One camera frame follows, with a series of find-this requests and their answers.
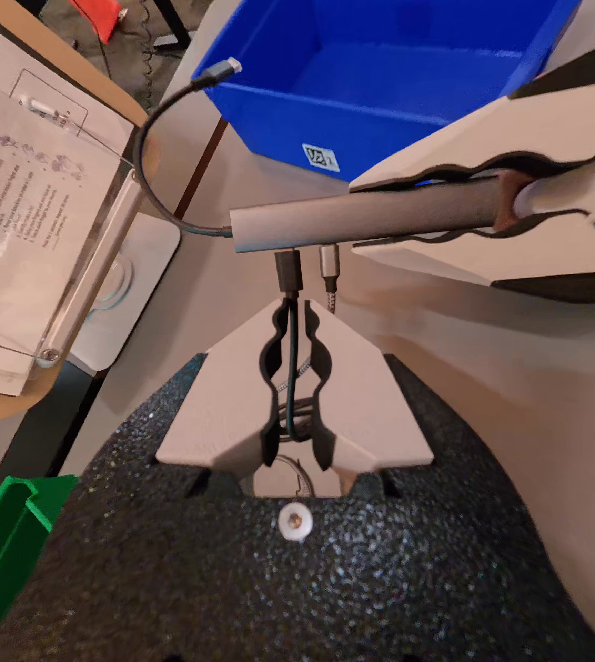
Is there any grey USB hub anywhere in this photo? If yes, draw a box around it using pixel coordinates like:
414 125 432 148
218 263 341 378
229 176 510 254

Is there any green plastic bin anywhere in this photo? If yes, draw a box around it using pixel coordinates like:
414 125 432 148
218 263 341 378
0 475 80 647

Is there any braided grey USB-C cable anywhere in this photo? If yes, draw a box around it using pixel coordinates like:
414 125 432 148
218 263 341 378
272 244 341 498

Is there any wooden document stand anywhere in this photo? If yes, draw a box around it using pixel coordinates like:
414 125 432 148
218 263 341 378
0 0 182 426

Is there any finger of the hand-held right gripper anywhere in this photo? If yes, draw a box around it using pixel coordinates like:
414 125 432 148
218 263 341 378
348 77 595 194
351 164 595 288

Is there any black USB-C cable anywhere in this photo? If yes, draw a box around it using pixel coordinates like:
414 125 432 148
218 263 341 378
274 248 319 445

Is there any blue plastic bin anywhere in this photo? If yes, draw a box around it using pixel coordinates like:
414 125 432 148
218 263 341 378
191 0 585 182

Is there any laminated hand exercise sheet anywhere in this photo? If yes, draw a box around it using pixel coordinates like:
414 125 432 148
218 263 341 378
0 78 138 363

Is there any person's right hand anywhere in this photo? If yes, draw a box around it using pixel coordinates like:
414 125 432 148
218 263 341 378
495 173 536 229

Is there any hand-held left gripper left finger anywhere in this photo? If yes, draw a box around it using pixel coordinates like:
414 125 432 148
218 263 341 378
156 298 290 469

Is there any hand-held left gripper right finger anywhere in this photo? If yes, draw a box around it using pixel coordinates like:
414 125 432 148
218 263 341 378
304 299 435 493

